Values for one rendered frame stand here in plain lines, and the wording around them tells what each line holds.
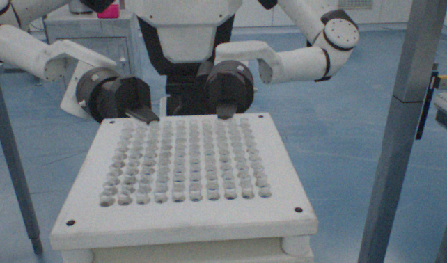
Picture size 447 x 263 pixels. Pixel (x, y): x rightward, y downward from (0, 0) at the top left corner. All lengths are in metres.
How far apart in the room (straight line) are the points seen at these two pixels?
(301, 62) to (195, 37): 0.28
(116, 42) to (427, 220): 2.42
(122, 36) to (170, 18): 2.23
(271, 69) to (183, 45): 0.27
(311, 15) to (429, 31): 0.32
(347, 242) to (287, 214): 1.64
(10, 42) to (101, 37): 2.38
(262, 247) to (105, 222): 0.16
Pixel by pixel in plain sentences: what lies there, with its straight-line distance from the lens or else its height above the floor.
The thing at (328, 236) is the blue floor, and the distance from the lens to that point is 2.02.
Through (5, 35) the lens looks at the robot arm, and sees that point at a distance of 0.85.
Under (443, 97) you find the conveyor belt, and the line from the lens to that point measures 1.15.
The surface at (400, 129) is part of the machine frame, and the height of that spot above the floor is 0.83.
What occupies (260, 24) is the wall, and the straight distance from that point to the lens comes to 6.13.
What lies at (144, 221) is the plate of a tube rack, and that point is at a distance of 0.37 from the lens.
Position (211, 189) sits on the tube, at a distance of 0.40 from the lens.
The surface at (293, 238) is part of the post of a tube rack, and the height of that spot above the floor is 1.05.
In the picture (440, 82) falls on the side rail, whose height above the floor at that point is 0.97.
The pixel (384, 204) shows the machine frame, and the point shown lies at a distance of 1.31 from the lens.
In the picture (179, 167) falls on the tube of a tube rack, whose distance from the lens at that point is 0.43.
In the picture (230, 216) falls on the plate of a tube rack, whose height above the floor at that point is 1.07.
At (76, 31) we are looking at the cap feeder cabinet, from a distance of 3.22.
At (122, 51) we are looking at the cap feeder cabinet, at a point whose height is 0.51.
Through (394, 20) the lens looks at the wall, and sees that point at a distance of 6.88.
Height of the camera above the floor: 1.31
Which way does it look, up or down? 27 degrees down
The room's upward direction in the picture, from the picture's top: straight up
